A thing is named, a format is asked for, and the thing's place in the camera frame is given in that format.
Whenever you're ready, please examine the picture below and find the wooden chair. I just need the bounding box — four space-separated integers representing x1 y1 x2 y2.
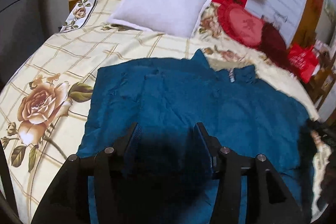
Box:
306 40 335 110

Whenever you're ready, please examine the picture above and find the white square pillow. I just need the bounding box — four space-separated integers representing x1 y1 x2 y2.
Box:
108 0 212 38

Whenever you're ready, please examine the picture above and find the cream floral checked bedsheet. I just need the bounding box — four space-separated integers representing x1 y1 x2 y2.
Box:
1 0 319 223

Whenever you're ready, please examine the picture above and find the teal blue padded jacket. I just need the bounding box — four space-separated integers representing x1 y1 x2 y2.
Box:
78 51 316 223

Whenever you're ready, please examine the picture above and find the dark red fuzzy cushion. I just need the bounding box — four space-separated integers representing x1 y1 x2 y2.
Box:
259 22 290 71

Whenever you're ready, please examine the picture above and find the red heart-shaped cushion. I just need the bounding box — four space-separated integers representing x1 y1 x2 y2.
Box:
217 4 265 48

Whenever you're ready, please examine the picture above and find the red shopping bag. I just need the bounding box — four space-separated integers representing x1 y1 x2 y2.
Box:
288 43 319 84

